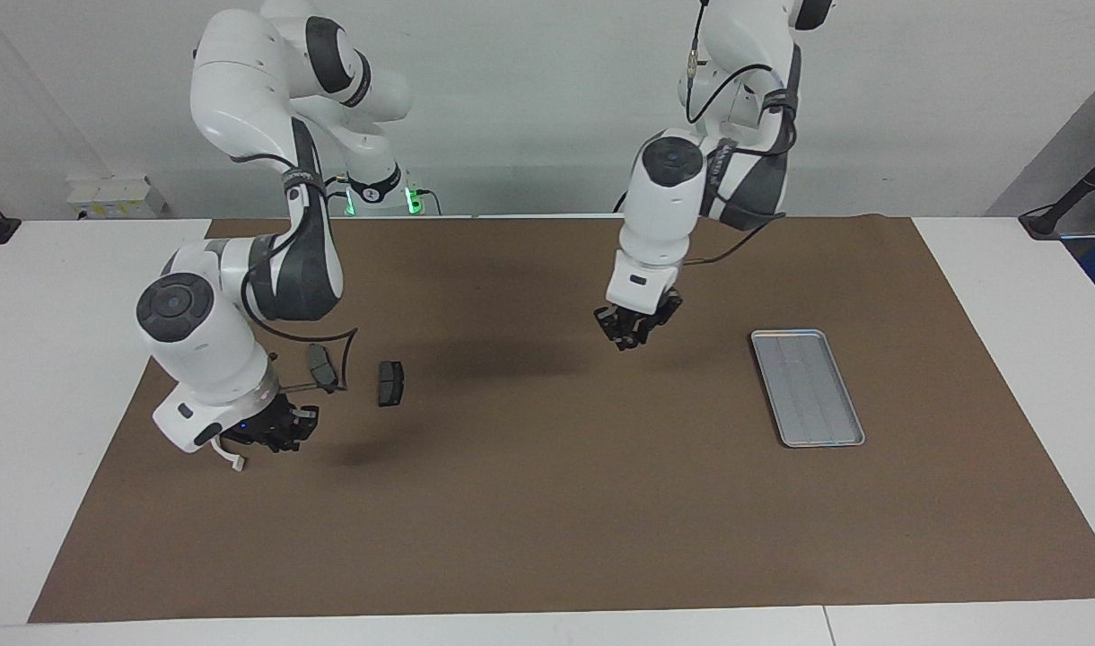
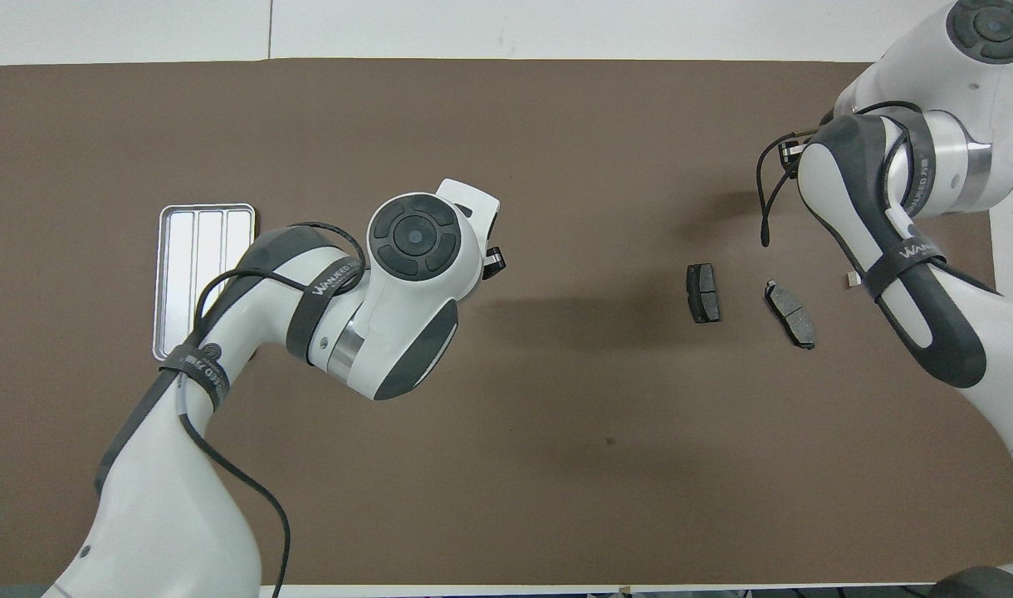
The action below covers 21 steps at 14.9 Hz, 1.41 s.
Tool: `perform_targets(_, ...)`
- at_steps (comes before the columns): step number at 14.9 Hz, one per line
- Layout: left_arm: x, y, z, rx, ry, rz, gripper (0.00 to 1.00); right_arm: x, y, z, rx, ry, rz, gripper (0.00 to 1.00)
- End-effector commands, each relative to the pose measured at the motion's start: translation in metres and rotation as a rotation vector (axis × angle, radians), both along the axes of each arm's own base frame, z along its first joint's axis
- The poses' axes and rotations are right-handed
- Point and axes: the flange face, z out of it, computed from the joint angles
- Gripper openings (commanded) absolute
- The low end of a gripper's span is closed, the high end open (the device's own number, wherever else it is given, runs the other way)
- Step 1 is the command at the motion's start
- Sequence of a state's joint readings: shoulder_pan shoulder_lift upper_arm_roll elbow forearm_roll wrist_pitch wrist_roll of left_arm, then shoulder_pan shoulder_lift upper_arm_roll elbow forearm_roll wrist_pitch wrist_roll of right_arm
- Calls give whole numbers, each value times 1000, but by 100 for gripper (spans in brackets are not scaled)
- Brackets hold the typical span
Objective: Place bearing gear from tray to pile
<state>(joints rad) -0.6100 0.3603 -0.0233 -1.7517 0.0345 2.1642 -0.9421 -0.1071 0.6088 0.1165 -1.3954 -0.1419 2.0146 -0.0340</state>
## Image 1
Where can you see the brown table mat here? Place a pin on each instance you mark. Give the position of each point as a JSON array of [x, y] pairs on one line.
[[547, 520]]

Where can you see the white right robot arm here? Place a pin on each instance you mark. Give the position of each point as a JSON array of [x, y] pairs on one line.
[[206, 350]]

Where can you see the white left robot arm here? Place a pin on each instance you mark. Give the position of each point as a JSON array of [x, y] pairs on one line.
[[660, 206]]

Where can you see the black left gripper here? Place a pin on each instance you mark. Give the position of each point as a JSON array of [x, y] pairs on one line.
[[646, 318]]

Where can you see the curved dark brake pad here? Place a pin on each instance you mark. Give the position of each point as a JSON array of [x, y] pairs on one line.
[[321, 366]]

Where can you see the silver metal tray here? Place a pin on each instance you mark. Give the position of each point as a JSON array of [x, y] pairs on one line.
[[808, 386]]

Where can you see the white power strip box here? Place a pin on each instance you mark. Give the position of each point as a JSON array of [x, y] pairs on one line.
[[117, 197]]

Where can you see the rectangular dark brake pad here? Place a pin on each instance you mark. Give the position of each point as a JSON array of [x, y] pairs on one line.
[[390, 384]]

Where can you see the white curved plastic bracket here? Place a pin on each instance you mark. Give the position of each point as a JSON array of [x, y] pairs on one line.
[[235, 464]]

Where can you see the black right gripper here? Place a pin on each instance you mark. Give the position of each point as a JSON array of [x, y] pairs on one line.
[[256, 429]]

